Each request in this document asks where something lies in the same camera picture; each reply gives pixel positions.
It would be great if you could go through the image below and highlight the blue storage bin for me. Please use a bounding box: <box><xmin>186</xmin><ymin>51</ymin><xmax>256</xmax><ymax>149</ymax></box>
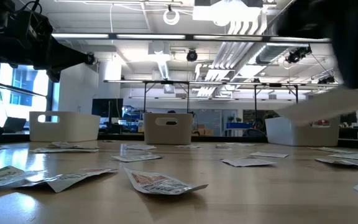
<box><xmin>226</xmin><ymin>122</ymin><xmax>254</xmax><ymax>130</ymax></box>

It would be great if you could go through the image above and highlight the white long packet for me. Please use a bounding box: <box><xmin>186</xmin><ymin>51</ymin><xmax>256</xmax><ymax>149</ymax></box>
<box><xmin>275</xmin><ymin>86</ymin><xmax>358</xmax><ymax>127</ymax></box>
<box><xmin>125</xmin><ymin>143</ymin><xmax>157</xmax><ymax>151</ymax></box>

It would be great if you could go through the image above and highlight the cardboard box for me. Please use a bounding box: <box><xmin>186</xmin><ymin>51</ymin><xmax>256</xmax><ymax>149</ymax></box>
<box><xmin>194</xmin><ymin>124</ymin><xmax>214</xmax><ymax>136</ymax></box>

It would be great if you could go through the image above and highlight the white coiled cable ring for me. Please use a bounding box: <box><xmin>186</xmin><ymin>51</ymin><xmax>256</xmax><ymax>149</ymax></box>
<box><xmin>162</xmin><ymin>8</ymin><xmax>181</xmax><ymax>26</ymax></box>

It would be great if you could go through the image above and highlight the grey white small packet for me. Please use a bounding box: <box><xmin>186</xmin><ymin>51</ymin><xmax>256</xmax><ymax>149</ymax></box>
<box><xmin>111</xmin><ymin>153</ymin><xmax>163</xmax><ymax>163</ymax></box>

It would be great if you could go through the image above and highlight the black computer monitor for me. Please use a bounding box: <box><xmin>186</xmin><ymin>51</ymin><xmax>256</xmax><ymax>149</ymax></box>
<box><xmin>91</xmin><ymin>98</ymin><xmax>124</xmax><ymax>118</ymax></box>

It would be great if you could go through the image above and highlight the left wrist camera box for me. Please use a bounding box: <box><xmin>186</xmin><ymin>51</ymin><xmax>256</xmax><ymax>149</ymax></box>
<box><xmin>13</xmin><ymin>10</ymin><xmax>55</xmax><ymax>43</ymax></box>

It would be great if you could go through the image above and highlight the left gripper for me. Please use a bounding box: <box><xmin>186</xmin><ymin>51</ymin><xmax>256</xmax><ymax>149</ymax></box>
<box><xmin>13</xmin><ymin>36</ymin><xmax>89</xmax><ymax>83</ymax></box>

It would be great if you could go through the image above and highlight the open laptop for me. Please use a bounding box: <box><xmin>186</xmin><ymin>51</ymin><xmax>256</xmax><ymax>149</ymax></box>
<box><xmin>3</xmin><ymin>116</ymin><xmax>27</xmax><ymax>134</ymax></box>

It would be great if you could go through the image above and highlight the silver ventilation duct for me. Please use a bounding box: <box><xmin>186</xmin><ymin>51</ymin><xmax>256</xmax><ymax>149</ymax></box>
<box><xmin>255</xmin><ymin>42</ymin><xmax>313</xmax><ymax>66</ymax></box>

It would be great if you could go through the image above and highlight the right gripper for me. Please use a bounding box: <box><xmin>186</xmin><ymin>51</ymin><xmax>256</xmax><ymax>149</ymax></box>
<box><xmin>277</xmin><ymin>0</ymin><xmax>358</xmax><ymax>90</ymax></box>

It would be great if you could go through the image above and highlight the grey plastic bin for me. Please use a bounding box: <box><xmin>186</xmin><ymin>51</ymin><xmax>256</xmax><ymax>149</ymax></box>
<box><xmin>143</xmin><ymin>112</ymin><xmax>194</xmax><ymax>146</ymax></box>
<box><xmin>265</xmin><ymin>115</ymin><xmax>341</xmax><ymax>147</ymax></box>

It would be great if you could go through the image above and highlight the black track spotlight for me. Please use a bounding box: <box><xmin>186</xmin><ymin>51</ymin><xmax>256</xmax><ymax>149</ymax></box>
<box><xmin>318</xmin><ymin>75</ymin><xmax>336</xmax><ymax>85</ymax></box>
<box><xmin>285</xmin><ymin>45</ymin><xmax>313</xmax><ymax>65</ymax></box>

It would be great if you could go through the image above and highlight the white plastic bin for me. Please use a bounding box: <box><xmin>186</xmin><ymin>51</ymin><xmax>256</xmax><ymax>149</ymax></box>
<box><xmin>29</xmin><ymin>111</ymin><xmax>101</xmax><ymax>143</ymax></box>

